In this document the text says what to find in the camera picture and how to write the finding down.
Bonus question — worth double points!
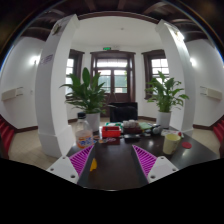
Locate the grey and black headphones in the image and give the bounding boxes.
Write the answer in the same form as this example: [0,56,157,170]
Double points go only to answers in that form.
[149,124,163,136]

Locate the dark wooden glass door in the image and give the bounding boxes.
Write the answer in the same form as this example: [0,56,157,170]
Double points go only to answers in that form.
[90,50,136,104]

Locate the dark-framed window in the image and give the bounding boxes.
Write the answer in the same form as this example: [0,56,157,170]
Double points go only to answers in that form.
[65,49,85,96]
[141,49,171,100]

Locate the leafy plant in white pot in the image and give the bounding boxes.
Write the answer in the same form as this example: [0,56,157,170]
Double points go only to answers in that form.
[59,67,111,133]
[145,70,190,129]

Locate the green packet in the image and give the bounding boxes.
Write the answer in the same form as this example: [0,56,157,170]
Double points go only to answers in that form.
[138,121,153,131]

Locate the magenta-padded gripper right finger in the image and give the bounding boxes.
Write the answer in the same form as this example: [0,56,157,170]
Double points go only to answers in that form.
[130,144,179,187]

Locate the black flat device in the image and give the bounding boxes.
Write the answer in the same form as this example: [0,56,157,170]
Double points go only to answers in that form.
[123,133,142,140]

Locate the clear orange-label drink bottle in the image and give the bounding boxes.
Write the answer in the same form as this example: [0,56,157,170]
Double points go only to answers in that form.
[74,112,94,150]

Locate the white wall unit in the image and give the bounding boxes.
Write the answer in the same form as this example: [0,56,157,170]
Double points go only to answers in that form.
[199,85,224,102]
[0,86,25,102]

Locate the red carpeted stairs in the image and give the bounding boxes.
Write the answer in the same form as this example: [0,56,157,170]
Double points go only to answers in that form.
[0,114,16,156]
[212,116,224,144]

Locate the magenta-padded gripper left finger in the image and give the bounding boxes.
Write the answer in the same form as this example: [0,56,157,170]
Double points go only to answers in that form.
[46,144,98,189]

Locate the pale yellow cup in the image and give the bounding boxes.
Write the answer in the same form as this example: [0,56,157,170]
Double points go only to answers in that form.
[162,133,182,155]

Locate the white printed paper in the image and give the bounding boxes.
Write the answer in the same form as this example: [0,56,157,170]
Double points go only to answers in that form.
[160,128,184,138]

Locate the red box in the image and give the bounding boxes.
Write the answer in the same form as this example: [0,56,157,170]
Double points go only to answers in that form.
[101,125,122,139]

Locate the purple-printed wall notice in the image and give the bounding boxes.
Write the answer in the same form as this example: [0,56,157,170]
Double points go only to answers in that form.
[39,53,54,66]

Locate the green box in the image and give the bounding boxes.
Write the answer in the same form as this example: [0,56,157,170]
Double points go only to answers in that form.
[105,121,123,128]

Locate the flat round red coaster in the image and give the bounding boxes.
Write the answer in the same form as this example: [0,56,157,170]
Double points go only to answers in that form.
[181,141,193,150]

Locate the patterned round mat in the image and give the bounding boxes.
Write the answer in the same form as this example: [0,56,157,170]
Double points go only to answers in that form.
[98,136,120,145]

